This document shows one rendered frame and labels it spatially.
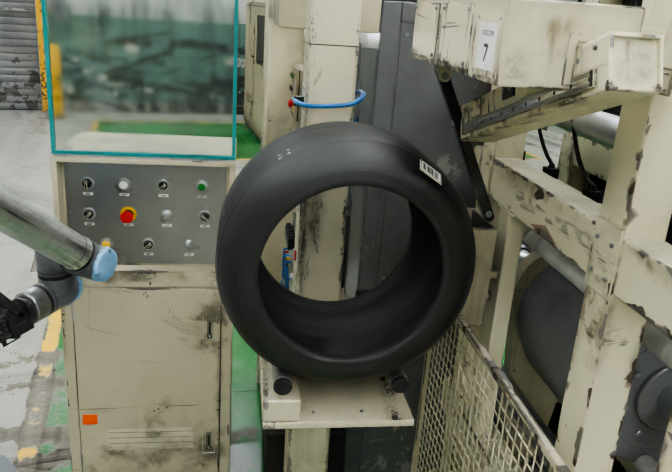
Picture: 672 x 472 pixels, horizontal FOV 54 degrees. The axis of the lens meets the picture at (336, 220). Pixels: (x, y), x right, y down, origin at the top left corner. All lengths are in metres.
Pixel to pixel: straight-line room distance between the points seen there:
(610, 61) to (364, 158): 0.52
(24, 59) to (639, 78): 10.03
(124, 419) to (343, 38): 1.50
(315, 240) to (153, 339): 0.75
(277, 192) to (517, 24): 0.57
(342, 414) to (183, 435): 0.95
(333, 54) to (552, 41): 0.69
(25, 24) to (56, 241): 9.14
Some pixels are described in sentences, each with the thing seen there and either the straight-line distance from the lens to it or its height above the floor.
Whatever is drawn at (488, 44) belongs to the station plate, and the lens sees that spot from 1.22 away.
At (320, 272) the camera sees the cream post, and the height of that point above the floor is 1.03.
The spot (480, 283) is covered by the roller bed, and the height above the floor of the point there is 1.04.
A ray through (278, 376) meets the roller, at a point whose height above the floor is 0.92.
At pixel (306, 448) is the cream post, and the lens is 2.16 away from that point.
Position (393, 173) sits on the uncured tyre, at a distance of 1.39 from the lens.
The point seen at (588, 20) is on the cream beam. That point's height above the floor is 1.75.
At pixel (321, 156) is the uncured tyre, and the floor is 1.45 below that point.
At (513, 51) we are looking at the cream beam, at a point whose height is 1.70.
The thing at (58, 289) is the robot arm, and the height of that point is 0.99.
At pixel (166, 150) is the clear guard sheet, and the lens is 2.12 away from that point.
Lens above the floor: 1.75
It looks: 18 degrees down
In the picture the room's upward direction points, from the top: 4 degrees clockwise
